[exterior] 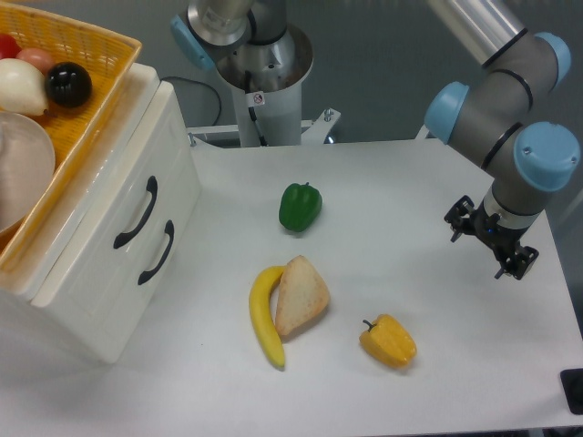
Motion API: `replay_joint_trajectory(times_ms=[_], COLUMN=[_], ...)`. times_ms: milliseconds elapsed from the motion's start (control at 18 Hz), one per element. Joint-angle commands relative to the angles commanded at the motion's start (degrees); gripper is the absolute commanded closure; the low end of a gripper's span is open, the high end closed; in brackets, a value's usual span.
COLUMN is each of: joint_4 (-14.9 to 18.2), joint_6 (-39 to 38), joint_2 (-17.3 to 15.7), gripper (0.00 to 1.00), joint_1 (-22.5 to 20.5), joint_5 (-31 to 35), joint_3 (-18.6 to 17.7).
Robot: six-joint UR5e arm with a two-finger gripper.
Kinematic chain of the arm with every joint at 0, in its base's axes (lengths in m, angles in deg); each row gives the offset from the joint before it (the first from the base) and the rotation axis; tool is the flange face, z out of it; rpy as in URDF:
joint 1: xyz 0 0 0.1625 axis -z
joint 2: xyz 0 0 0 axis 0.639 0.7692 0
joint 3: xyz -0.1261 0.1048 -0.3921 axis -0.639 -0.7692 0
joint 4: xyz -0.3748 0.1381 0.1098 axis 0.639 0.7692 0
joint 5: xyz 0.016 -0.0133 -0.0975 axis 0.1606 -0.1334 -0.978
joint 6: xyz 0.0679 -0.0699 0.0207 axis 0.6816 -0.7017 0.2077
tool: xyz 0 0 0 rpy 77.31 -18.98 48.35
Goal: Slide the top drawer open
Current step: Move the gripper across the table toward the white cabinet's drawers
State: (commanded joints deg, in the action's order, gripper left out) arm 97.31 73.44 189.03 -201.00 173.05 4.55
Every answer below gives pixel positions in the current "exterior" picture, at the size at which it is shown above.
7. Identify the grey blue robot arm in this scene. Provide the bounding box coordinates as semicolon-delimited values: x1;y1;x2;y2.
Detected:
170;1;580;279

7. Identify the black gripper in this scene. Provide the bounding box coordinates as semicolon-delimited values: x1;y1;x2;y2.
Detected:
444;195;539;279

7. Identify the white onion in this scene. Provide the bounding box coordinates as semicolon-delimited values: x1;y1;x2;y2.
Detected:
1;58;49;117

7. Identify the black object at table edge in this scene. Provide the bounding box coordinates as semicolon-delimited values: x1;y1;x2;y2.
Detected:
559;368;583;415

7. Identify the black lower drawer handle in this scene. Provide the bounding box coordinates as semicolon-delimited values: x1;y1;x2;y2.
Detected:
138;219;176;286

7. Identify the yellow wicker basket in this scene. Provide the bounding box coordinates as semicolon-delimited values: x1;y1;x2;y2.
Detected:
1;1;141;272

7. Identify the red tomato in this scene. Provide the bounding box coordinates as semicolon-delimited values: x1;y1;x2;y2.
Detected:
0;33;22;60

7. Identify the black cable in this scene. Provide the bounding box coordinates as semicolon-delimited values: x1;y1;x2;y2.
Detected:
159;75;223;128

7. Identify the yellow banana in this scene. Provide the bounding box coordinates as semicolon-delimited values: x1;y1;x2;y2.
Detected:
248;266;285;371

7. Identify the black round fruit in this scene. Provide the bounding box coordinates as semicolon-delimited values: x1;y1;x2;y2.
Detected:
45;62;93;108

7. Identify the black top drawer handle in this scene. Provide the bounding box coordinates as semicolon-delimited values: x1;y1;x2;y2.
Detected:
113;175;159;249

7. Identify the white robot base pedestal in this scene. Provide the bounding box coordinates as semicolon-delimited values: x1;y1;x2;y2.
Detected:
218;25;313;146

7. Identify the white drawer cabinet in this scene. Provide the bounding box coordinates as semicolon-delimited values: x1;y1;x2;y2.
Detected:
1;64;201;362

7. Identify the black drawer handle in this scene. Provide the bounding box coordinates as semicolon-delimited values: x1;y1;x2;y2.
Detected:
113;175;159;249
138;219;176;286

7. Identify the pink peach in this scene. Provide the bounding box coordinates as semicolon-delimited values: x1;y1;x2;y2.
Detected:
16;47;56;75

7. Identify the green bell pepper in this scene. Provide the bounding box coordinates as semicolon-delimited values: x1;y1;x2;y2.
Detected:
278;183;322;233

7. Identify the yellow bell pepper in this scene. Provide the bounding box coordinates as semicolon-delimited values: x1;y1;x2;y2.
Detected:
359;314;417;369

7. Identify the triangular bread slice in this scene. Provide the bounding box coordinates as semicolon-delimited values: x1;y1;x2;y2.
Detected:
275;255;331;337

